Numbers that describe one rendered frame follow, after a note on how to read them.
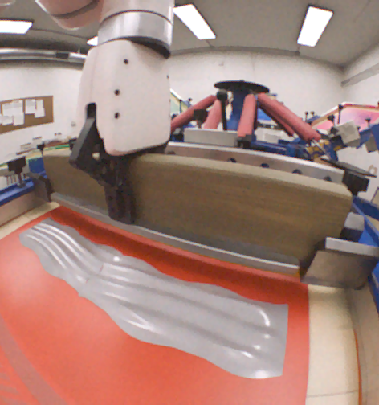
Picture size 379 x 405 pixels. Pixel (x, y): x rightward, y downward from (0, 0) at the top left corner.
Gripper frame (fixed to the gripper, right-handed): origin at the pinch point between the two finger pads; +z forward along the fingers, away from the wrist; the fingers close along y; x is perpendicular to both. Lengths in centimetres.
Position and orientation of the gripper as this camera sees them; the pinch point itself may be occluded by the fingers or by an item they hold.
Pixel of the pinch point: (135, 195)
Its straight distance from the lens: 20.4
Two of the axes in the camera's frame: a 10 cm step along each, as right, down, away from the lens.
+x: 9.2, 1.9, -3.3
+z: -0.3, 9.0, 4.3
